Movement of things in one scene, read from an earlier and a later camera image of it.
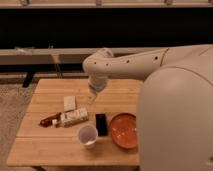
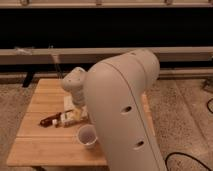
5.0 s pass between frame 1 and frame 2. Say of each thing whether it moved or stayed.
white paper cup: stayed
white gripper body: moved
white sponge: stayed
